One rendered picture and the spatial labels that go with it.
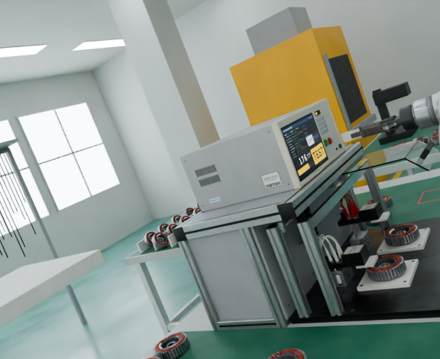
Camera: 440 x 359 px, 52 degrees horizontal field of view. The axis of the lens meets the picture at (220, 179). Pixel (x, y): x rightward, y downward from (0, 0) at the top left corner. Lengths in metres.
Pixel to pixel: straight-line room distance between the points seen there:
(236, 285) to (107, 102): 8.31
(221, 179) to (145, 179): 7.92
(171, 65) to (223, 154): 4.04
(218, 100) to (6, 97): 3.55
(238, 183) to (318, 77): 3.69
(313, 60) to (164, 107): 1.82
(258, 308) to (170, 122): 4.24
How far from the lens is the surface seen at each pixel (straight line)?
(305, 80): 5.09
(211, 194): 1.49
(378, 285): 1.39
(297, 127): 1.41
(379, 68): 6.75
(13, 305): 0.98
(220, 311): 1.52
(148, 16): 5.49
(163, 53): 5.39
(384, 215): 1.63
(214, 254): 1.41
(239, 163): 1.39
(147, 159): 9.14
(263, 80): 5.29
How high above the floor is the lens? 1.37
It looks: 7 degrees down
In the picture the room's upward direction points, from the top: 21 degrees counter-clockwise
